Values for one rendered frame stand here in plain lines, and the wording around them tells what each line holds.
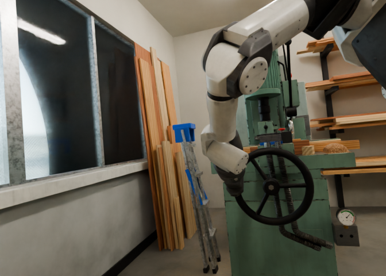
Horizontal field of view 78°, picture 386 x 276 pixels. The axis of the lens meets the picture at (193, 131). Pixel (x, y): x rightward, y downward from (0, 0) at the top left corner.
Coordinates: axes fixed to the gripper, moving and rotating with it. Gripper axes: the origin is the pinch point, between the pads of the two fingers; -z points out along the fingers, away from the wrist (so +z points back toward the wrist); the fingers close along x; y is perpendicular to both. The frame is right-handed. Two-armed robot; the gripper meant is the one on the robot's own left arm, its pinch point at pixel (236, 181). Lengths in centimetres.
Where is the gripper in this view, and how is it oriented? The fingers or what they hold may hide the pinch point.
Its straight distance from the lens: 89.0
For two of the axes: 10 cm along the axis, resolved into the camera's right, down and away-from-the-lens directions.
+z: -3.1, -5.1, -8.0
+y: -9.4, 0.7, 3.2
